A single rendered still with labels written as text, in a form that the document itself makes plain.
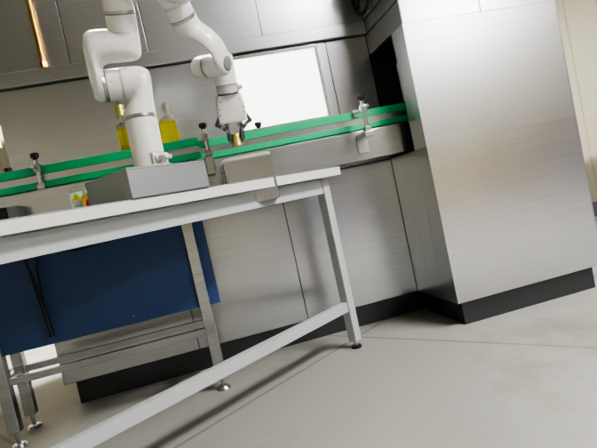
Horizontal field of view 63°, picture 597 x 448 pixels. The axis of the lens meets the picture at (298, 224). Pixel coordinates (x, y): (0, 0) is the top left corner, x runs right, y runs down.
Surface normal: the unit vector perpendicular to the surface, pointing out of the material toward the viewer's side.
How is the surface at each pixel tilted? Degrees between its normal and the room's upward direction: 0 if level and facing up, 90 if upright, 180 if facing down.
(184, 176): 90
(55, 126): 90
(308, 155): 90
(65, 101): 90
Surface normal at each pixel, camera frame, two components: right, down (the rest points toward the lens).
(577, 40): -0.66, 0.18
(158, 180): 0.72, -0.12
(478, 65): 0.20, 0.01
